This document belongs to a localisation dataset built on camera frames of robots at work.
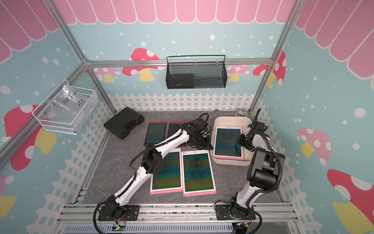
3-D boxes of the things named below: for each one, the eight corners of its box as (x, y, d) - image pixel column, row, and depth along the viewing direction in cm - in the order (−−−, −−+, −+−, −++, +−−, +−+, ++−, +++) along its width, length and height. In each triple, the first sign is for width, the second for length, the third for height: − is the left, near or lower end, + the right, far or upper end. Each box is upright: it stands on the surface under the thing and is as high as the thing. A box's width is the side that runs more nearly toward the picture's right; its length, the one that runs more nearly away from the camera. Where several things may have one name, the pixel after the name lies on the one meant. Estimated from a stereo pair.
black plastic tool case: (105, 129, 111) (101, 124, 107) (128, 111, 124) (126, 106, 119) (122, 141, 105) (119, 136, 100) (145, 120, 117) (143, 115, 112)
